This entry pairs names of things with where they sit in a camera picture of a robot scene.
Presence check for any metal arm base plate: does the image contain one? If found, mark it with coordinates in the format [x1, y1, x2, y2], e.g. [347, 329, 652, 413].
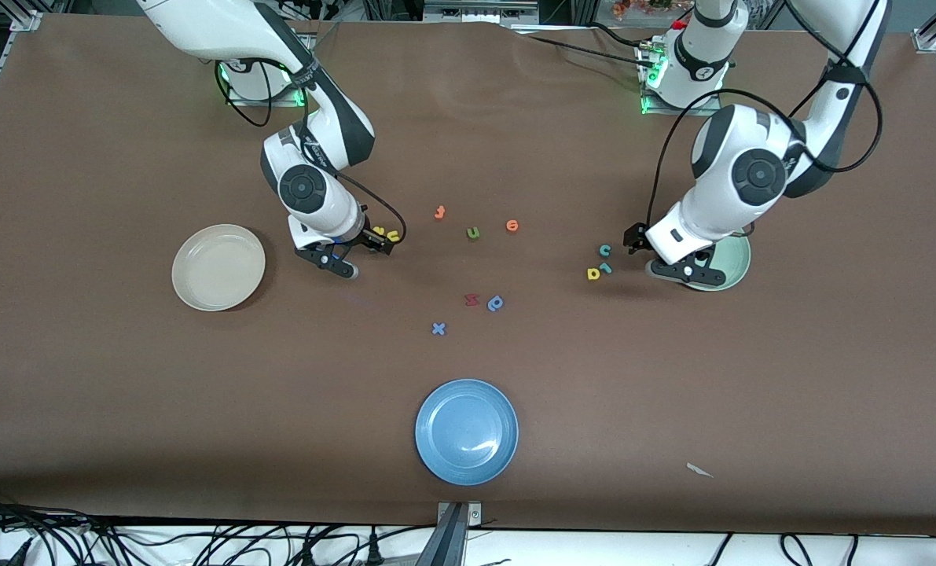
[226, 35, 313, 107]
[639, 43, 724, 117]

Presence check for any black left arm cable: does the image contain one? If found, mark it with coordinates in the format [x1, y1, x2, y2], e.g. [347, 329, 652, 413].
[644, 0, 885, 233]

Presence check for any blue round plate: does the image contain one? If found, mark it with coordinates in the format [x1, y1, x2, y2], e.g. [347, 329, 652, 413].
[414, 379, 519, 487]

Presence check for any beige round plate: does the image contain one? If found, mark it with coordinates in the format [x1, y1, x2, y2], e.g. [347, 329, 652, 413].
[171, 224, 266, 312]

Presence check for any grey device with ports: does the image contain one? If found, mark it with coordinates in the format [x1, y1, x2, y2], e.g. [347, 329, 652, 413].
[423, 0, 541, 26]

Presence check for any black cable on table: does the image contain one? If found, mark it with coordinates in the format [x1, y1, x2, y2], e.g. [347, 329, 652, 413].
[507, 22, 657, 72]

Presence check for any pale green round plate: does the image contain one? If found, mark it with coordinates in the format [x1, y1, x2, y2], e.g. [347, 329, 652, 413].
[681, 234, 752, 292]

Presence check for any orange leafy decoration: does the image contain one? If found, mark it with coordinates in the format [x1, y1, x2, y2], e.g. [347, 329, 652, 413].
[611, 0, 677, 18]

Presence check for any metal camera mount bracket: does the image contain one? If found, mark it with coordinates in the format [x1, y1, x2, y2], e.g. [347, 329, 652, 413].
[435, 501, 484, 566]

